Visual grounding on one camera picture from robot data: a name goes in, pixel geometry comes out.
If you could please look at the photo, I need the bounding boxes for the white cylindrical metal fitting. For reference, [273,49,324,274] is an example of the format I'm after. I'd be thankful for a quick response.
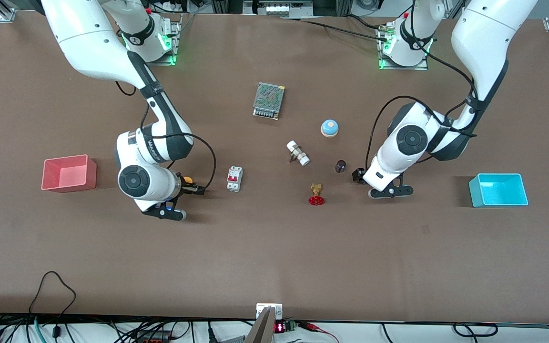
[286,140,311,167]

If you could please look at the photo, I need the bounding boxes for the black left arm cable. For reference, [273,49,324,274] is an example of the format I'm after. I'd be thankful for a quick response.
[365,0,480,162]

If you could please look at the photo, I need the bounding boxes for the pink plastic bin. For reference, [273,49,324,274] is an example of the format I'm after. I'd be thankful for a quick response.
[41,154,97,193]

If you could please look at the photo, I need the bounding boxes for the blue plastic bin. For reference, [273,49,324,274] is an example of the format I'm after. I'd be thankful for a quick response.
[468,173,529,208]

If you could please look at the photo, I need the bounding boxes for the white red circuit breaker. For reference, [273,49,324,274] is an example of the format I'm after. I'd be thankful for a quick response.
[227,166,244,193]

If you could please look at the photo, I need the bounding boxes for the black cable to base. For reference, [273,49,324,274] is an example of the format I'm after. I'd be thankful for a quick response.
[279,16,389,39]

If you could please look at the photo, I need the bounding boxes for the black coiled floor cable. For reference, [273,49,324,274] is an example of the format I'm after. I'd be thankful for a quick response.
[453,323,499,338]

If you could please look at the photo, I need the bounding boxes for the brass valve red handle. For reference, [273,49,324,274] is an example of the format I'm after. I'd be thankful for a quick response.
[308,183,325,206]

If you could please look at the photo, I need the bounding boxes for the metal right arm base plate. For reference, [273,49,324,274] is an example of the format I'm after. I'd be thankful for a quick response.
[148,14,182,66]

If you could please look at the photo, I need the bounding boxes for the metal mesh power supply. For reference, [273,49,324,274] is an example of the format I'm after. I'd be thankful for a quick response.
[253,82,285,121]

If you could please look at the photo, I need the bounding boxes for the thin black looped cable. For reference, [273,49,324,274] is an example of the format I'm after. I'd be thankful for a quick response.
[29,271,77,336]

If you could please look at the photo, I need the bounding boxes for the yellow mushroom push button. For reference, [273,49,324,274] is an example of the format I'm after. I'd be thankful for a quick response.
[182,176,207,195]

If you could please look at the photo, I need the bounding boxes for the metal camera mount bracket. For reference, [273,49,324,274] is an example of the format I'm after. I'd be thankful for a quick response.
[245,303,284,343]

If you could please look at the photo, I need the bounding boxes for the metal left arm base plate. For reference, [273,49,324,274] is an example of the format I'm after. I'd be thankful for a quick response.
[378,24,429,71]

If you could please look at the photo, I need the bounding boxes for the red black clip wires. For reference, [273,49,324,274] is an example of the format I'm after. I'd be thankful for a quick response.
[297,322,341,343]

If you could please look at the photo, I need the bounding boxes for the grey power strip box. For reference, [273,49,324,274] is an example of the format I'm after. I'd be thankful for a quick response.
[244,0,314,17]

